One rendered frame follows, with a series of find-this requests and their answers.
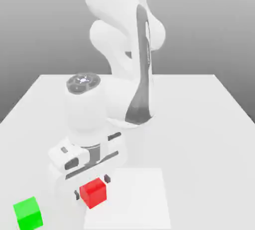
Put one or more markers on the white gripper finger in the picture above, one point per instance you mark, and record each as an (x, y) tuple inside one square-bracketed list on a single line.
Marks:
[(107, 178), (76, 195)]

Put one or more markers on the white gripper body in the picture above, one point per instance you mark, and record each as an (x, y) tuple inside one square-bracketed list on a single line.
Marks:
[(111, 164)]

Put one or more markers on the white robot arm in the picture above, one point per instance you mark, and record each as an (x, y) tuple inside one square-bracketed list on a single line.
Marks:
[(119, 34)]

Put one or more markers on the small red cube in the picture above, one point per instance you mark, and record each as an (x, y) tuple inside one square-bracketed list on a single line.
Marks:
[(93, 193)]

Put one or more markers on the small green cube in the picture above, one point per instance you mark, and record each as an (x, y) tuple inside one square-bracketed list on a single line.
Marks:
[(27, 214)]

